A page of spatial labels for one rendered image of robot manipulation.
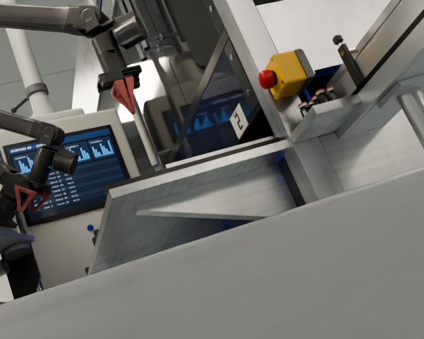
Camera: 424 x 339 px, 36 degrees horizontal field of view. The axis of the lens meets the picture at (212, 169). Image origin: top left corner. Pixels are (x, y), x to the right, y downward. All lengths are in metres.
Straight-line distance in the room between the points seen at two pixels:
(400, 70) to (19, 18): 0.93
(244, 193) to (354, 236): 1.00
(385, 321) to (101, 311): 0.18
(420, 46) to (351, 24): 0.47
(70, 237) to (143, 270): 1.90
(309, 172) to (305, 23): 0.38
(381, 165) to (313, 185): 0.18
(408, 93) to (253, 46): 0.38
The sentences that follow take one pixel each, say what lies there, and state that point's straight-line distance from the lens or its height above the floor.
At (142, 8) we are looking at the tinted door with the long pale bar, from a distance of 2.17.
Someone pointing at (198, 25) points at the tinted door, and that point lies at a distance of 1.76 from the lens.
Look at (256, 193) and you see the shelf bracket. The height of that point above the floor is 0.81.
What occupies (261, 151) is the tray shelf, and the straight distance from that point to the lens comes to 1.39.
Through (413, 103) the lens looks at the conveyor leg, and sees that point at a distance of 1.30.
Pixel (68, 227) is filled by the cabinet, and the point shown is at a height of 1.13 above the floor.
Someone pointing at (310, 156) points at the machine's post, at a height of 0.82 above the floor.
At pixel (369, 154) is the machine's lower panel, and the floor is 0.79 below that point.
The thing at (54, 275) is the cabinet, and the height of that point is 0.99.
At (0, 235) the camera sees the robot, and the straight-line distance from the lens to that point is 1.82.
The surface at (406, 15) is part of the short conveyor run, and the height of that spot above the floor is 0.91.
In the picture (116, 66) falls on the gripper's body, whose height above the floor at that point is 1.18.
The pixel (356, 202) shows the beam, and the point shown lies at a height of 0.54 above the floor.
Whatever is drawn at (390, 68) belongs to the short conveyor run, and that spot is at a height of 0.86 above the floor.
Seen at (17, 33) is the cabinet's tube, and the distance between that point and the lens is 2.73.
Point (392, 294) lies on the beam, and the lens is 0.44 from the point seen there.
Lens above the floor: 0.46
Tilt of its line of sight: 17 degrees up
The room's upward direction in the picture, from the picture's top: 23 degrees counter-clockwise
